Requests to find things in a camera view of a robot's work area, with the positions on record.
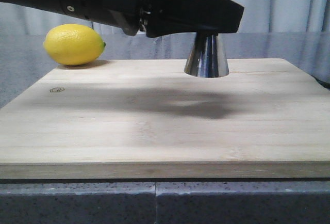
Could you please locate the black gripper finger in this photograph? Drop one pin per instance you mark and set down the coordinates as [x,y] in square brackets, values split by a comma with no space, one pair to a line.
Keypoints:
[211,17]

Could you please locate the steel double jigger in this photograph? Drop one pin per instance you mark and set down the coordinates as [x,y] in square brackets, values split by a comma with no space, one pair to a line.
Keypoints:
[207,58]

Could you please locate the yellow lemon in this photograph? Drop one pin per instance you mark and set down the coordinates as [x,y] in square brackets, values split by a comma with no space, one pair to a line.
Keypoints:
[73,44]

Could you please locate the black cutting board handle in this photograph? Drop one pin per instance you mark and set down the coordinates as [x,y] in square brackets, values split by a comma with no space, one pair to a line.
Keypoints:
[323,84]

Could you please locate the light wooden cutting board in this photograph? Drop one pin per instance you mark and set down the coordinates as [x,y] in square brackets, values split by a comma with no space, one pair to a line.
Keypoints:
[148,119]

